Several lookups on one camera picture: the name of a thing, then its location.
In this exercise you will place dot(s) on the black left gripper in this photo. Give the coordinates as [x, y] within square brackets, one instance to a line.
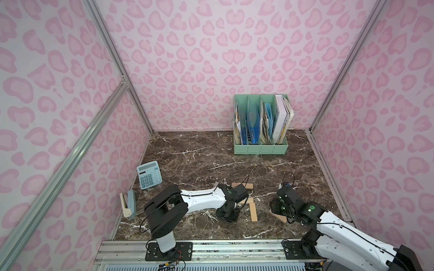
[227, 213]

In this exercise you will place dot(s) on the diagonal aluminium frame bar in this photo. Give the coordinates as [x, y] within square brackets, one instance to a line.
[22, 233]

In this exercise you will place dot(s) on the left rear aluminium post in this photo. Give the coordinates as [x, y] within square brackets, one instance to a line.
[103, 31]

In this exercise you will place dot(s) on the white thick binder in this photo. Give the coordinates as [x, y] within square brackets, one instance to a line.
[280, 117]

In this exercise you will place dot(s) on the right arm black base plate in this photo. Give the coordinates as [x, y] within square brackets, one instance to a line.
[299, 250]

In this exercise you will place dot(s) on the wooden block slanted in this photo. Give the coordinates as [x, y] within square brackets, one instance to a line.
[281, 218]

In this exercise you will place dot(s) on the teal cream stapler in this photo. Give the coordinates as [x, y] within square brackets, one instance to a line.
[128, 204]

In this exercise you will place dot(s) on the teal desk calculator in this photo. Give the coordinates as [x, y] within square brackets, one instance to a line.
[149, 175]

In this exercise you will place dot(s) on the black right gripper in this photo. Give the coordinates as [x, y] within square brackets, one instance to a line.
[280, 207]

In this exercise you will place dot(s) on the blue plastic folders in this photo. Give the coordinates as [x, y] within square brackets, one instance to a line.
[250, 130]

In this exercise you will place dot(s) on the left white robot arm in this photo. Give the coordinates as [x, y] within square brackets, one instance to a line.
[166, 210]

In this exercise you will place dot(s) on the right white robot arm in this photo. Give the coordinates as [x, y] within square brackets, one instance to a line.
[335, 240]

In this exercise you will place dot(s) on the green plastic file organizer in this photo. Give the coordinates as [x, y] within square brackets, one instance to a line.
[266, 146]

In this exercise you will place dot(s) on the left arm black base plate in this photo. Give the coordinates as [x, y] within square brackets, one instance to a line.
[181, 251]

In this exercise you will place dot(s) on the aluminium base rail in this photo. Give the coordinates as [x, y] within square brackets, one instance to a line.
[209, 255]

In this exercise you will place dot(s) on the clear sleeve printed paper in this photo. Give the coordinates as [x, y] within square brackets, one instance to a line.
[237, 126]

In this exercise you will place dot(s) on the aluminium corner frame post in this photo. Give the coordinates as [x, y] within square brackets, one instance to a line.
[374, 16]

